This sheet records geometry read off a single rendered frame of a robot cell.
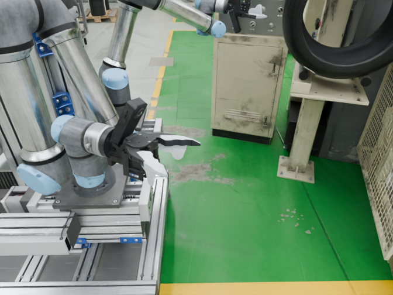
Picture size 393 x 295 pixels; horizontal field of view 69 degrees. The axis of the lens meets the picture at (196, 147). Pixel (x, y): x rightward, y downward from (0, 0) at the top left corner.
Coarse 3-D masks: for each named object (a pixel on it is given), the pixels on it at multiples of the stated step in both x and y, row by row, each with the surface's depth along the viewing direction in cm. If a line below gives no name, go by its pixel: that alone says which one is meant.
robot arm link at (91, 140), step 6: (90, 126) 65; (96, 126) 65; (102, 126) 65; (108, 126) 65; (90, 132) 64; (96, 132) 64; (102, 132) 64; (84, 138) 64; (90, 138) 64; (96, 138) 63; (84, 144) 65; (90, 144) 64; (96, 144) 63; (90, 150) 65; (96, 150) 64; (102, 156) 66
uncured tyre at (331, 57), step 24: (288, 0) 126; (288, 24) 129; (384, 24) 140; (288, 48) 138; (312, 48) 155; (336, 48) 153; (360, 48) 148; (384, 48) 124; (336, 72) 133; (360, 72) 130
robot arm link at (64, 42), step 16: (48, 0) 64; (48, 16) 66; (64, 16) 68; (48, 32) 68; (64, 32) 69; (64, 48) 70; (80, 48) 73; (64, 64) 72; (80, 64) 73; (80, 80) 74; (96, 80) 76; (80, 96) 76; (96, 96) 76; (96, 112) 77; (112, 112) 80
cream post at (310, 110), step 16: (336, 0) 151; (352, 0) 149; (336, 16) 155; (320, 32) 161; (336, 32) 159; (304, 112) 189; (320, 112) 186; (304, 128) 195; (304, 144) 202; (304, 160) 209
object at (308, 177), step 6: (282, 156) 232; (312, 162) 228; (282, 168) 222; (312, 168) 222; (282, 174) 216; (288, 174) 216; (294, 174) 216; (300, 174) 216; (306, 174) 216; (312, 174) 216; (300, 180) 211; (306, 180) 210; (312, 180) 210
